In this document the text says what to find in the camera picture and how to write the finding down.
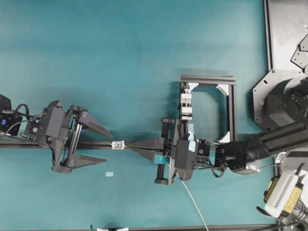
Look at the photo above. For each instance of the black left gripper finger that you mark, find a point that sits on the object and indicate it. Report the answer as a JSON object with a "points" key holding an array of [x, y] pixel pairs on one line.
{"points": [[91, 124], [83, 161]]}

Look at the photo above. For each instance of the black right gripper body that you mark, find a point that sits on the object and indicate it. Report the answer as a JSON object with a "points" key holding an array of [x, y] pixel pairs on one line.
{"points": [[174, 130]]}

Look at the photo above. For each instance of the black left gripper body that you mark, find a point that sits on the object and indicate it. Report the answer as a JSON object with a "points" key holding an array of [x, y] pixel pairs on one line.
{"points": [[52, 131]]}

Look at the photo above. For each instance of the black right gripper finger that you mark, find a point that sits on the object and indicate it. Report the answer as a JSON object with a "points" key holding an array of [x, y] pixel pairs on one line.
{"points": [[149, 143], [149, 154]]}

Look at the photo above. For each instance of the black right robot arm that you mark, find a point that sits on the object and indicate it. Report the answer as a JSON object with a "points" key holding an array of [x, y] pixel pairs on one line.
{"points": [[237, 156]]}

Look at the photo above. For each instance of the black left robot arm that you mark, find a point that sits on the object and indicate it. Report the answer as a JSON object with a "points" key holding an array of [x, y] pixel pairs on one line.
{"points": [[13, 124]]}

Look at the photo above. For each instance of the teal tape piece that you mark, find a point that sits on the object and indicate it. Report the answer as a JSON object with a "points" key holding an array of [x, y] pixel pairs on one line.
{"points": [[160, 159]]}

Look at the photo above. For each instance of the white tape patch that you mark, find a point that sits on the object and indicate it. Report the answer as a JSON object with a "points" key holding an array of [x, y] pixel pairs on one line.
{"points": [[109, 174]]}

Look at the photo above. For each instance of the white clamp block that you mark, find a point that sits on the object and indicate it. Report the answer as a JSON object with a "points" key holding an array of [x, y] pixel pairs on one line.
{"points": [[186, 106]]}

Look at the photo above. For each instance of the white vented power adapter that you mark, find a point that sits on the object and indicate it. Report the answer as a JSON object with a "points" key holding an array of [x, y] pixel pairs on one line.
{"points": [[283, 194]]}

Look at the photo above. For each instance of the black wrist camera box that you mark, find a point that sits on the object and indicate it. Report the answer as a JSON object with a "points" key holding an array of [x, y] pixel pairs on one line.
{"points": [[186, 154]]}

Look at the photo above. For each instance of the black aluminium rail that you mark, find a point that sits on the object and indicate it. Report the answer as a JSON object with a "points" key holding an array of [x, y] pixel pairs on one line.
{"points": [[104, 145]]}

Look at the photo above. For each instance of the silver bracket with hole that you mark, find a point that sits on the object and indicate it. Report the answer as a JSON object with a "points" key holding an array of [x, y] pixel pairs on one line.
{"points": [[118, 145]]}

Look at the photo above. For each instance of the black aluminium frame stand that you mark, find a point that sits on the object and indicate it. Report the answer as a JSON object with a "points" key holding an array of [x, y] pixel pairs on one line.
{"points": [[213, 105]]}

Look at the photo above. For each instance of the black table edge rail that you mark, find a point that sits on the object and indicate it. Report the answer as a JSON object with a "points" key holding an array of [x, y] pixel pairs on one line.
{"points": [[243, 227]]}

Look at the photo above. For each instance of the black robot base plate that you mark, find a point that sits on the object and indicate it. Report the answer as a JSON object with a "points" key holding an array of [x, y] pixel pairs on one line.
{"points": [[286, 26]]}

